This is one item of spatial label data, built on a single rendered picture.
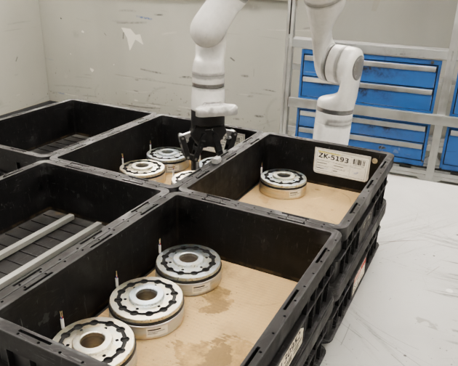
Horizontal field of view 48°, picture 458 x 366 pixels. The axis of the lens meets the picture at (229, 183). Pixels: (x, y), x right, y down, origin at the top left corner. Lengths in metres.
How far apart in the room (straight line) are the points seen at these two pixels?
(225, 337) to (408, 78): 2.29
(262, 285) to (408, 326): 0.31
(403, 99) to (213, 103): 1.87
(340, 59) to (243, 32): 2.72
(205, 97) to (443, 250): 0.64
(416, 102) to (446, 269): 1.75
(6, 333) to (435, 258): 0.92
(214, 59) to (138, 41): 3.29
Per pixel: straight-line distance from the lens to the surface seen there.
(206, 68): 1.10
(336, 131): 1.31
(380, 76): 2.86
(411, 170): 2.95
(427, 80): 2.84
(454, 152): 2.93
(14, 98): 4.79
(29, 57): 4.89
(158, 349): 0.70
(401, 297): 1.08
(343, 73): 1.26
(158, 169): 1.18
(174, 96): 4.30
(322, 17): 1.19
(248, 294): 0.80
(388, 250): 1.24
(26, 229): 1.02
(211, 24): 1.07
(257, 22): 3.91
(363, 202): 0.89
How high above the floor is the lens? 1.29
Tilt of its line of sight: 23 degrees down
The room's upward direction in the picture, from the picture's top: 2 degrees clockwise
